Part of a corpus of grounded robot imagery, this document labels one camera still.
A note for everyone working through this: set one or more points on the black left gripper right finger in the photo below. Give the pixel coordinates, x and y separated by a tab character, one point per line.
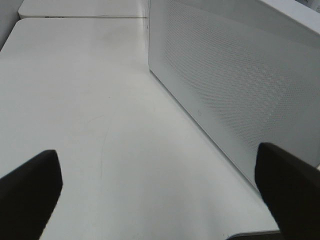
290	188

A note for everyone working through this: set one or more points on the white microwave door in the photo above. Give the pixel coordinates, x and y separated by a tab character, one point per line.
247	71

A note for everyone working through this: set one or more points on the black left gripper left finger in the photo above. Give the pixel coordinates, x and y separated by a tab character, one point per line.
29	195

